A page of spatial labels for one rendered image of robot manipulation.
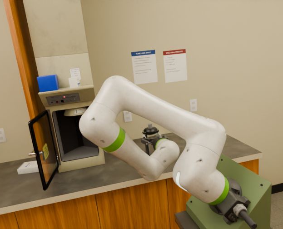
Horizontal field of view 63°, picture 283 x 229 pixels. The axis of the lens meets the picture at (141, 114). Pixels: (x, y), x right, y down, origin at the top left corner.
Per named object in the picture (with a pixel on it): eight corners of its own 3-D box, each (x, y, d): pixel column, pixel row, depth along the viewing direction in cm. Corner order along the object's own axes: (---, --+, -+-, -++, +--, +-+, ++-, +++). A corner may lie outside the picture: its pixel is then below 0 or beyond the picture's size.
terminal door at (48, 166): (58, 166, 156) (47, 109, 147) (45, 191, 127) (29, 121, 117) (57, 166, 156) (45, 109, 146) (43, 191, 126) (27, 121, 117)
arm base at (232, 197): (272, 216, 73) (261, 208, 71) (240, 249, 75) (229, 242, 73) (227, 171, 97) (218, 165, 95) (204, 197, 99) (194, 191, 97)
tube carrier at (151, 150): (144, 159, 158) (140, 129, 154) (159, 156, 161) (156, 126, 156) (148, 165, 148) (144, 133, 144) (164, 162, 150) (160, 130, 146)
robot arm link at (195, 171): (236, 169, 87) (202, 143, 80) (223, 210, 81) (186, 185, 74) (210, 166, 98) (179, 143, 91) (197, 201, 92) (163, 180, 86)
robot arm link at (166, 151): (187, 153, 113) (172, 138, 111) (169, 172, 113) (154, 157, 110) (176, 146, 127) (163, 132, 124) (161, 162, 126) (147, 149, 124)
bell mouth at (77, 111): (65, 112, 169) (63, 105, 168) (89, 108, 173) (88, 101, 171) (62, 117, 153) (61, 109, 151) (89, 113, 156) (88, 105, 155)
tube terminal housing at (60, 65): (62, 158, 182) (42, 58, 164) (103, 151, 189) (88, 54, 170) (58, 172, 159) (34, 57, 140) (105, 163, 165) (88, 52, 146)
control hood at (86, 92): (44, 106, 147) (41, 90, 145) (95, 99, 154) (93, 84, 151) (41, 109, 136) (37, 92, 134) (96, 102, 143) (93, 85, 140)
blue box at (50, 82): (42, 90, 145) (39, 76, 142) (59, 88, 146) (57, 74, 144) (39, 92, 135) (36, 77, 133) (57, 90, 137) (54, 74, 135)
